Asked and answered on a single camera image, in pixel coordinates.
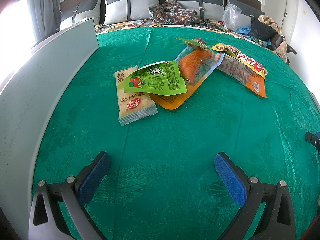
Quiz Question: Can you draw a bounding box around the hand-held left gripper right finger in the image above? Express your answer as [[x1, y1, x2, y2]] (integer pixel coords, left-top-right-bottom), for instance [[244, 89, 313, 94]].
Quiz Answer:
[[214, 152, 297, 240]]

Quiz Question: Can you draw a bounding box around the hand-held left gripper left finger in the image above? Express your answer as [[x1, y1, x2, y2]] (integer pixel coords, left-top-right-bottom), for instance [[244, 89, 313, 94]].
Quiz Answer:
[[28, 151, 111, 240]]

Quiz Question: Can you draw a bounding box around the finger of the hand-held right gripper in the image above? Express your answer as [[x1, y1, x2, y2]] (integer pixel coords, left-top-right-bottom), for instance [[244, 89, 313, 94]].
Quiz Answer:
[[304, 131, 320, 152]]

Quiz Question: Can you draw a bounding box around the beige rice cracker packet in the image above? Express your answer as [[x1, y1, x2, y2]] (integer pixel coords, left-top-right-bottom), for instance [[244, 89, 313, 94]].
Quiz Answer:
[[114, 65, 158, 127]]

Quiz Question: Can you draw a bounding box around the white cardboard box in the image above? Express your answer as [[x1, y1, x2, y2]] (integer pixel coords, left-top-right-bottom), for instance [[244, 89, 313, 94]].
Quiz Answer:
[[0, 17, 100, 230]]

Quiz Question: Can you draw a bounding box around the clear packet with orange edge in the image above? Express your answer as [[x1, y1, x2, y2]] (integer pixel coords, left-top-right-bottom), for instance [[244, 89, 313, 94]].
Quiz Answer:
[[216, 54, 268, 98]]

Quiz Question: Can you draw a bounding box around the yellow and red snack packet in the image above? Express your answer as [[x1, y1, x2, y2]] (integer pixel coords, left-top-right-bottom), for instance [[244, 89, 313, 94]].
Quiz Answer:
[[211, 43, 268, 81]]

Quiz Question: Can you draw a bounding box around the green snack packet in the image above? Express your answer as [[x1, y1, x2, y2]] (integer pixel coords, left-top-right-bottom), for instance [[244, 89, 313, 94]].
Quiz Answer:
[[124, 60, 188, 96]]

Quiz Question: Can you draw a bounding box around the orange chicken leg packet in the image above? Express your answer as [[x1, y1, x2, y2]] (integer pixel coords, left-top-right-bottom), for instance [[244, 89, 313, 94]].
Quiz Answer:
[[150, 46, 223, 111]]

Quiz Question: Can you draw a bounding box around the green-topped brown snack packet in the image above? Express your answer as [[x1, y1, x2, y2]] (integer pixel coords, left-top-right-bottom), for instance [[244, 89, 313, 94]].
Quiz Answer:
[[175, 37, 215, 54]]

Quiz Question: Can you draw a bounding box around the green patterned cloth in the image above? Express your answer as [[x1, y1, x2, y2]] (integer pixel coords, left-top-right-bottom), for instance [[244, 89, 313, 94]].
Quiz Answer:
[[30, 26, 320, 240]]

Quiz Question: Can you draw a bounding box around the dark brown chair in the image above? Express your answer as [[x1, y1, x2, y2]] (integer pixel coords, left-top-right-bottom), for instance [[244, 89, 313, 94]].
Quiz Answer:
[[271, 34, 298, 55]]

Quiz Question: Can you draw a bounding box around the beige patterned cloth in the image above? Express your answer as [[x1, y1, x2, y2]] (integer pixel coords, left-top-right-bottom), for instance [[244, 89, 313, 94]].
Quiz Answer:
[[258, 15, 288, 63]]

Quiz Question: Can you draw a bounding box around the blue cloth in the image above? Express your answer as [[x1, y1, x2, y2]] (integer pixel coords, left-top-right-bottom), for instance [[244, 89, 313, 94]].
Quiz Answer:
[[235, 26, 253, 37]]

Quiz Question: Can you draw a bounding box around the white door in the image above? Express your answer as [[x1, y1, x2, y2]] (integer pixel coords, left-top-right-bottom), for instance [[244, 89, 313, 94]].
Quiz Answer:
[[285, 0, 300, 38]]

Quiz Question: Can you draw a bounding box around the clear plastic bag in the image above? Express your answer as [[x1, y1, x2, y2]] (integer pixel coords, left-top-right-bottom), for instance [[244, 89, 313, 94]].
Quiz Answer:
[[222, 4, 243, 32]]

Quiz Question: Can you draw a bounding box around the bright window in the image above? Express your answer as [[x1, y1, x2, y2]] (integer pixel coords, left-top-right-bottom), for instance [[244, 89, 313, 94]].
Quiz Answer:
[[0, 0, 38, 80]]

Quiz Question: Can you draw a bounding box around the dark floral quilt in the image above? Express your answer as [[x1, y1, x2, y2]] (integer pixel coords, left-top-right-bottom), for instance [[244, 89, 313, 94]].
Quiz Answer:
[[148, 0, 198, 25]]

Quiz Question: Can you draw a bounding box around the grey curtain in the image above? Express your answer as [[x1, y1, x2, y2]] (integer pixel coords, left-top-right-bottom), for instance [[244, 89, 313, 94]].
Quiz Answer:
[[26, 0, 62, 43]]

